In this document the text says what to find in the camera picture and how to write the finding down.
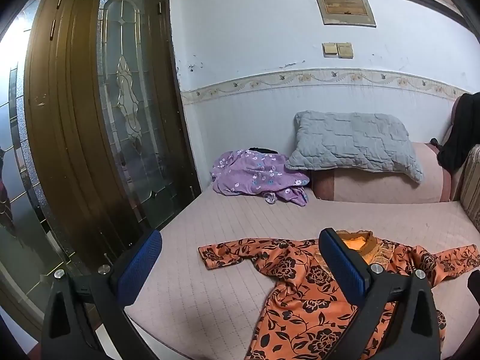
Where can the brown door with patterned glass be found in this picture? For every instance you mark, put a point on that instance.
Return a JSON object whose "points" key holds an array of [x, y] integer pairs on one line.
{"points": [[75, 120]]}

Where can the orange black floral garment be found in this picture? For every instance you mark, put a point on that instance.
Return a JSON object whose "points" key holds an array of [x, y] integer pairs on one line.
{"points": [[300, 288]]}

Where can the frosted glass door panel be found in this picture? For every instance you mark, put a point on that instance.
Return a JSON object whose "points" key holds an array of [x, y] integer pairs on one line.
{"points": [[18, 195]]}

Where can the beige wall switch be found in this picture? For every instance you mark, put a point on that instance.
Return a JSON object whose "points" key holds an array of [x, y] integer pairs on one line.
{"points": [[345, 50], [329, 50]]}

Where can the pink quilted bed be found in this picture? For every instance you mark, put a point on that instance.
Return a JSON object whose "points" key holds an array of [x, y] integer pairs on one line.
{"points": [[225, 225]]}

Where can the pink bolster cushion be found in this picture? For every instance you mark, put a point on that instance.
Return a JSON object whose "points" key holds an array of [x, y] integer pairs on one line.
{"points": [[375, 185]]}

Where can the purple floral garment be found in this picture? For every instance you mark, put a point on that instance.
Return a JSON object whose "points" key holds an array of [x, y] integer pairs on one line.
{"points": [[255, 176]]}

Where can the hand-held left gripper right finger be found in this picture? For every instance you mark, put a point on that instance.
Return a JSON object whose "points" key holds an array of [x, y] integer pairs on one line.
{"points": [[341, 266]]}

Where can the grey quilted pillow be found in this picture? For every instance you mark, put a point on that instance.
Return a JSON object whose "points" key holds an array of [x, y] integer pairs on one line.
{"points": [[352, 142]]}

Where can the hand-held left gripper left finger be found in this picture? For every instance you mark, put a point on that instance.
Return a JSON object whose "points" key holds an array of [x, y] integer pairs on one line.
{"points": [[140, 266]]}

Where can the black cloth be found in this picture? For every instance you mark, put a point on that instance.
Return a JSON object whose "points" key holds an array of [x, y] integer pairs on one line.
{"points": [[463, 138]]}

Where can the striped beige cushion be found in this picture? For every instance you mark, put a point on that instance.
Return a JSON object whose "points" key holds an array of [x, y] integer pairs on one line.
{"points": [[471, 191]]}

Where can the framed wall plaque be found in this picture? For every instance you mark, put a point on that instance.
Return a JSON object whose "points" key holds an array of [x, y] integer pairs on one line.
{"points": [[345, 7]]}

